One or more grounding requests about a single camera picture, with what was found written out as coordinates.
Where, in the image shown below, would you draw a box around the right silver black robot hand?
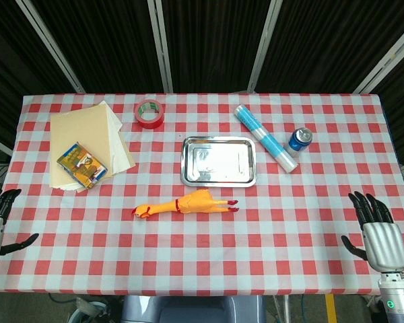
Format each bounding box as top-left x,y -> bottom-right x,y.
341,190 -> 404,272

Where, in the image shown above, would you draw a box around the silver metal tray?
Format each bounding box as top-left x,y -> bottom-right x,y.
180,135 -> 258,188

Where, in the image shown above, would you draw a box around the yellow rubber chicken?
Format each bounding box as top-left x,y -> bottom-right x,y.
131,188 -> 240,219

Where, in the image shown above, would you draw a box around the colourful printed small box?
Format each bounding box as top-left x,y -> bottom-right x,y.
56,143 -> 108,189

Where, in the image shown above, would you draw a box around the pale plastic bucket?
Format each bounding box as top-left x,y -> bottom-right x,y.
68,300 -> 108,323

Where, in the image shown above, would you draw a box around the blue soda can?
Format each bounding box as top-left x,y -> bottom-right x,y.
283,127 -> 313,157

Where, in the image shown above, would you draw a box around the beige paper folder stack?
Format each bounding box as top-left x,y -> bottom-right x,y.
49,100 -> 137,194

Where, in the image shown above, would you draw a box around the blue white wrapped tube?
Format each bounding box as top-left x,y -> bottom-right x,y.
234,104 -> 298,174

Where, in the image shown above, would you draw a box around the white paper sheets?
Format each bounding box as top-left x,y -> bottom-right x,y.
100,100 -> 124,176

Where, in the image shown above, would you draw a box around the red white checkered tablecloth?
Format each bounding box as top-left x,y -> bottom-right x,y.
0,93 -> 404,297

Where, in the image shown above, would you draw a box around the red tape roll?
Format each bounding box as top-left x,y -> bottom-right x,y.
135,99 -> 165,129

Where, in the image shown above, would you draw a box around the grey robot torso base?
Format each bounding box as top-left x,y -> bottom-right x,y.
121,295 -> 267,323

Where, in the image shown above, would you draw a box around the black pleated curtain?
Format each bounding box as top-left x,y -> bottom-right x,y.
0,0 -> 404,169

